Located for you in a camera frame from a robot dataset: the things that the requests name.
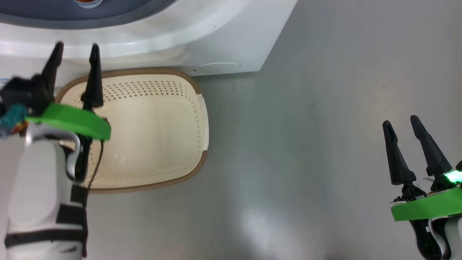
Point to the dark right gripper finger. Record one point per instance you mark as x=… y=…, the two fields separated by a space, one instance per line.
x=433 y=151
x=397 y=162

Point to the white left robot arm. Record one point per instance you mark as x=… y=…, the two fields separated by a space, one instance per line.
x=32 y=198

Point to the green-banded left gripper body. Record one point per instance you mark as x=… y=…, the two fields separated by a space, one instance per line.
x=72 y=121

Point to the cream basket with brown rim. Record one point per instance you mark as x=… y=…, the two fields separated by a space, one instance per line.
x=151 y=130

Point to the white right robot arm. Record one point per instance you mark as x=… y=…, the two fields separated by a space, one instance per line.
x=454 y=238

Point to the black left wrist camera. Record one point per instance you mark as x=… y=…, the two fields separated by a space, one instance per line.
x=18 y=92

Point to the round white filter cover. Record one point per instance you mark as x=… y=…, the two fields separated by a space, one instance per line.
x=216 y=68

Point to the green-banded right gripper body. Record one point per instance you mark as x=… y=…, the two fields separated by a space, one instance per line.
x=429 y=206

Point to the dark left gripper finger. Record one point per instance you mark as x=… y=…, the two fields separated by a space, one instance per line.
x=94 y=83
x=50 y=72

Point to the white front-load washing machine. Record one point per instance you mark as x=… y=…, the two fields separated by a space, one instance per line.
x=216 y=36

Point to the blue garment with orange bears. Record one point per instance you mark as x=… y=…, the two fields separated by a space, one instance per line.
x=86 y=3

